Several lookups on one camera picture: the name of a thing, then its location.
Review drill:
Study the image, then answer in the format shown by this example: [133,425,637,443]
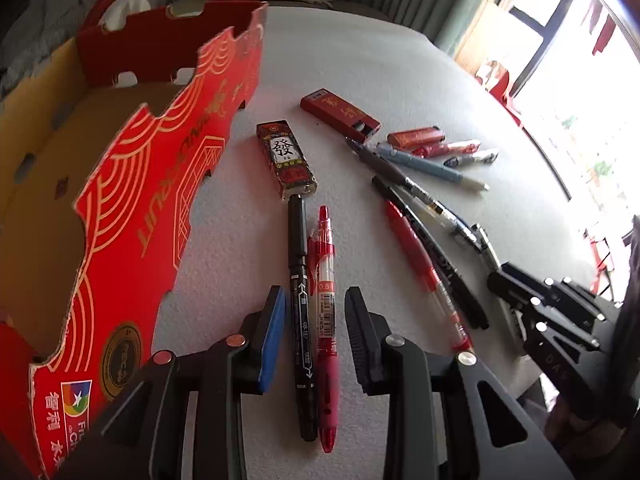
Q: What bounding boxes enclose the red cardboard fruit box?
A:
[1,1,267,478]

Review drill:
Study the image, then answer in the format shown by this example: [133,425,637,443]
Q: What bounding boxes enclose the pink red gel pen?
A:
[308,205,340,453]

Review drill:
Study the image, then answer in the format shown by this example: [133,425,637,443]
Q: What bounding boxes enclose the red lighter gold characters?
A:
[299,88,381,144]

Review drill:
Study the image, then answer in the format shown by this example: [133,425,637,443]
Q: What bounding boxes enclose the light blue pen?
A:
[375,143,489,192]

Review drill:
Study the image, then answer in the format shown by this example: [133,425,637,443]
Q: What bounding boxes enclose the dark grey gel pen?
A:
[345,138,482,254]

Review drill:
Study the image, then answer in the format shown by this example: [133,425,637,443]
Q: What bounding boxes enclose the mahjong pattern lighter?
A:
[256,120,317,200]

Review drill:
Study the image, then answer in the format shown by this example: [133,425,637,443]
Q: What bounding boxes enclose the red patterned gel pen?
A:
[412,139,482,158]

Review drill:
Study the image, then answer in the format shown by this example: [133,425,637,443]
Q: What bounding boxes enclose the person's right hand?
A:
[544,396,629,479]

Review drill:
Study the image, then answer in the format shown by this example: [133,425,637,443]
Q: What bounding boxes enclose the black marker pen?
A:
[288,194,319,442]
[371,174,492,332]

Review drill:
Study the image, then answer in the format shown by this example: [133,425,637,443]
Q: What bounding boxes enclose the slim red lighter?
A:
[387,126,445,151]

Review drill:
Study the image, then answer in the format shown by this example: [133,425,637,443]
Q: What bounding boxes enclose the red plastic chair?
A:
[474,61,522,127]

